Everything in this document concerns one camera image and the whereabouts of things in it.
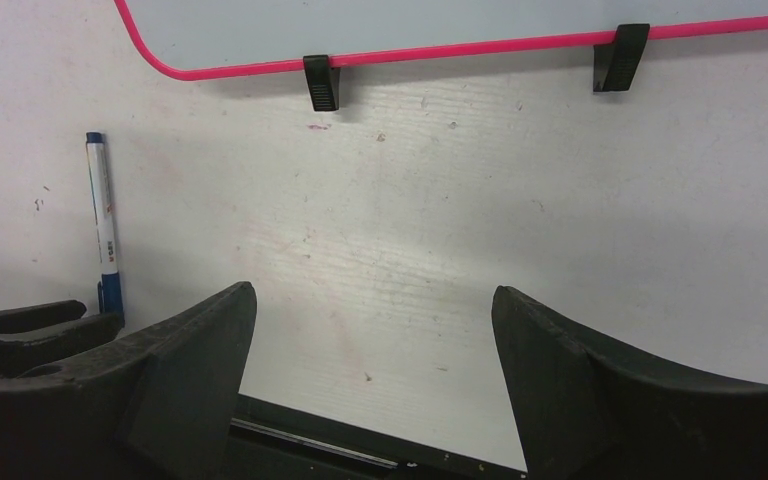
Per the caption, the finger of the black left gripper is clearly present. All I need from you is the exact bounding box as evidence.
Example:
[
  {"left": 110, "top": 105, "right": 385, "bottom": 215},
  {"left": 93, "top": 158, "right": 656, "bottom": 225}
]
[
  {"left": 0, "top": 313, "right": 123, "bottom": 378},
  {"left": 0, "top": 300, "right": 87, "bottom": 334}
]

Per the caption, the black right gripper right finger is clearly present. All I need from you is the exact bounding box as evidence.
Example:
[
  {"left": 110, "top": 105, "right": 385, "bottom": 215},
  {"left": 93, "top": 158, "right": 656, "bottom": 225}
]
[{"left": 491, "top": 286, "right": 768, "bottom": 479}]

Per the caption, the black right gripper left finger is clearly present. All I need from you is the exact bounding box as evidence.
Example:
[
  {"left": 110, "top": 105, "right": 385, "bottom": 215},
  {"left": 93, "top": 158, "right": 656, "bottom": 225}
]
[{"left": 0, "top": 282, "right": 257, "bottom": 479}]

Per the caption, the blue white whiteboard marker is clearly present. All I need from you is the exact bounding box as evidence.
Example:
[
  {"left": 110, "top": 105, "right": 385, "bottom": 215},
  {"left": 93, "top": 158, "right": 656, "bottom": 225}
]
[{"left": 85, "top": 132, "right": 124, "bottom": 319}]

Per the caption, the pink framed whiteboard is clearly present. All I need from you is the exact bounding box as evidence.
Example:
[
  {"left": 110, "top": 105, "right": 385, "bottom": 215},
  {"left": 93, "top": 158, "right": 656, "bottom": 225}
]
[{"left": 116, "top": 1, "right": 768, "bottom": 81}]

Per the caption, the black right whiteboard foot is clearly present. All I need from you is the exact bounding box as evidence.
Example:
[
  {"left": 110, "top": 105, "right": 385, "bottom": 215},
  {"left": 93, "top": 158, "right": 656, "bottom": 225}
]
[{"left": 593, "top": 23, "right": 651, "bottom": 93}]

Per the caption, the black whiteboard foot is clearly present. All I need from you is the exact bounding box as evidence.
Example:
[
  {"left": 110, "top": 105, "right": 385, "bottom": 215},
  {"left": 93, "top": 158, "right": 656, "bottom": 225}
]
[
  {"left": 302, "top": 55, "right": 341, "bottom": 112},
  {"left": 593, "top": 23, "right": 651, "bottom": 93}
]

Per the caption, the black left whiteboard foot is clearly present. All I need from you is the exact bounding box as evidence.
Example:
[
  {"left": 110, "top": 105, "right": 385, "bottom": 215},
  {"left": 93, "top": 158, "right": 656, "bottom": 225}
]
[{"left": 302, "top": 55, "right": 341, "bottom": 112}]

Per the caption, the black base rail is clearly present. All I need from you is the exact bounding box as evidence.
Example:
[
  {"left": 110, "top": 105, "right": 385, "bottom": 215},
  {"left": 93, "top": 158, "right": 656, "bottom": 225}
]
[{"left": 220, "top": 394, "right": 529, "bottom": 479}]

